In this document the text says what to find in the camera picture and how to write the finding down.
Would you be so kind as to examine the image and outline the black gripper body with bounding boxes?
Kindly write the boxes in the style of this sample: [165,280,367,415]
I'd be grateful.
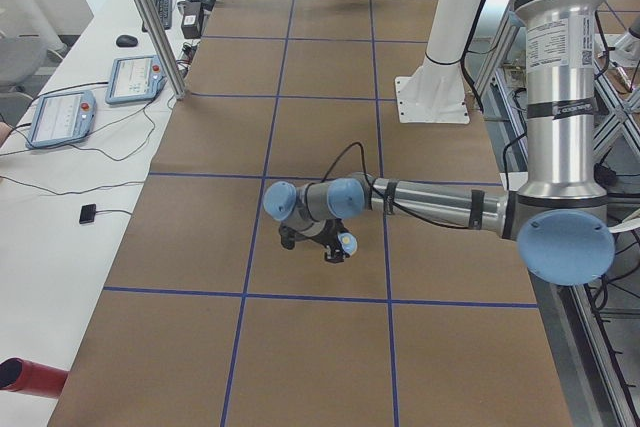
[278,219,345,261]

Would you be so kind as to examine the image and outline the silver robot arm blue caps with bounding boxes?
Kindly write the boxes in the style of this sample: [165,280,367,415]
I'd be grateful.
[263,0,615,286]

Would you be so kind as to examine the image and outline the brown paper mat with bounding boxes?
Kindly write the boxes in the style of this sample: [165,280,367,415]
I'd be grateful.
[50,0,571,426]

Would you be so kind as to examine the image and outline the small black square device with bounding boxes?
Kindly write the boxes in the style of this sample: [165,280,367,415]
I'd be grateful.
[79,203,97,225]

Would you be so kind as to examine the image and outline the far blue teach pendant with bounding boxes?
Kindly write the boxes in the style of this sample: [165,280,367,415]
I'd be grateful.
[105,55,166,105]

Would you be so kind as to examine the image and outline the blue teach pendant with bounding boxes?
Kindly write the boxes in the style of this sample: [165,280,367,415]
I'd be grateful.
[105,55,166,105]
[25,90,96,149]

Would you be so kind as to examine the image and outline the black power adapter box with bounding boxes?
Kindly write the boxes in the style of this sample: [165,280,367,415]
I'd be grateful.
[181,2,204,39]

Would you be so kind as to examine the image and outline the near blue teach pendant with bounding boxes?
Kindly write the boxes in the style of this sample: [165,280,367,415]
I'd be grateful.
[25,90,96,149]

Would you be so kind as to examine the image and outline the black computer mouse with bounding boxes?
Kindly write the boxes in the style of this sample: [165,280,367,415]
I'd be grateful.
[115,34,139,48]

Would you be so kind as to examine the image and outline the black keyboard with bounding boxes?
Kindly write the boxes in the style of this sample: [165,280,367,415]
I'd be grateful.
[152,0,173,30]

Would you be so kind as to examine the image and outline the red cylinder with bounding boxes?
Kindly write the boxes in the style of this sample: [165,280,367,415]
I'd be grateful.
[1,358,68,399]

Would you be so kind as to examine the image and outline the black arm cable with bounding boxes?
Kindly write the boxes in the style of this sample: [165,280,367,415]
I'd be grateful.
[319,141,481,231]

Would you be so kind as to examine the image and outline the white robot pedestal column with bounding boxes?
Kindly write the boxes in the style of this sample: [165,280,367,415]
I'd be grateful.
[395,0,483,124]

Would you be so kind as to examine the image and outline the aluminium frame rail right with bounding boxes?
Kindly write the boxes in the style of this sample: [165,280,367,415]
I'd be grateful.
[530,276,639,426]

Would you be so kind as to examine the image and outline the aluminium frame post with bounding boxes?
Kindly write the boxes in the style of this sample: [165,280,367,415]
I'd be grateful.
[133,0,186,100]

